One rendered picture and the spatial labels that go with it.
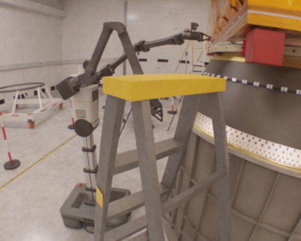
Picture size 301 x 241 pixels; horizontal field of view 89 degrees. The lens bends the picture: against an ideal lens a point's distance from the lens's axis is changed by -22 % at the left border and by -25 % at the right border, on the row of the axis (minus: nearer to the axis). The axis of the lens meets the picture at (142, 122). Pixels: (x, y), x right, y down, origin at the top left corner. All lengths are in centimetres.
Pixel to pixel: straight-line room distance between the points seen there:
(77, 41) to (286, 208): 1089
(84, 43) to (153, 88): 1037
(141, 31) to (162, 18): 120
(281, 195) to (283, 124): 36
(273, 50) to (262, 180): 62
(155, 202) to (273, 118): 75
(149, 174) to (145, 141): 8
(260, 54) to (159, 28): 863
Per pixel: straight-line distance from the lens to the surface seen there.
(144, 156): 47
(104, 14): 1049
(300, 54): 114
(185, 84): 54
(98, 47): 123
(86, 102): 144
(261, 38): 84
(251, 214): 119
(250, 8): 85
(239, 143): 103
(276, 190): 108
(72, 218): 195
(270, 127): 104
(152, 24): 944
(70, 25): 1147
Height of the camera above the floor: 157
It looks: 18 degrees down
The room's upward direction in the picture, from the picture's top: 1 degrees clockwise
